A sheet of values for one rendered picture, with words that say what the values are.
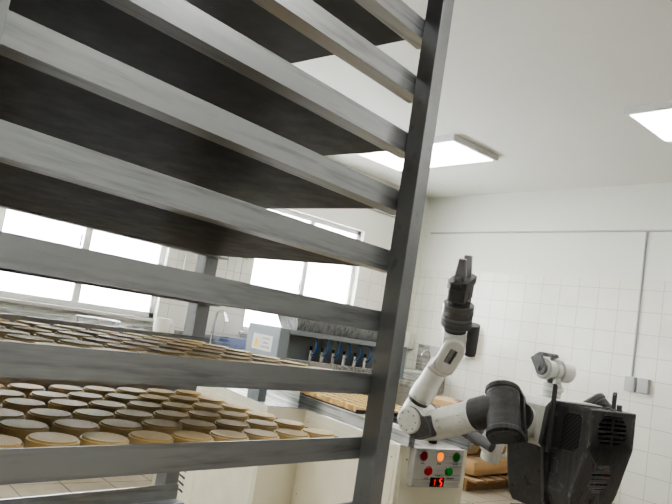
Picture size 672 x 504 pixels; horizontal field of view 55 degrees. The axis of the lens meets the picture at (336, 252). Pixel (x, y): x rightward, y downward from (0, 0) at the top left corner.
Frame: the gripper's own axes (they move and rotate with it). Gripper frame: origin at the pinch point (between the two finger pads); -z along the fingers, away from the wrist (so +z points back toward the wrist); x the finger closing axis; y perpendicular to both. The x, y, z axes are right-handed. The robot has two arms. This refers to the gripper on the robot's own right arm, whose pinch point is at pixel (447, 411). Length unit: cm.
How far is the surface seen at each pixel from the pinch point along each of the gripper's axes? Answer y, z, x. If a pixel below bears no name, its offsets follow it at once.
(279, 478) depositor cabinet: 16, -64, 63
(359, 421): 0.7, -32.0, 22.2
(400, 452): -3.3, -3.7, 21.9
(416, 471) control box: 3.6, 1.5, 23.6
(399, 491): 4.1, 0.2, 32.9
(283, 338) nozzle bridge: -18, -80, 14
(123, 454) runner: -159, 92, 40
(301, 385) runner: -140, 85, 24
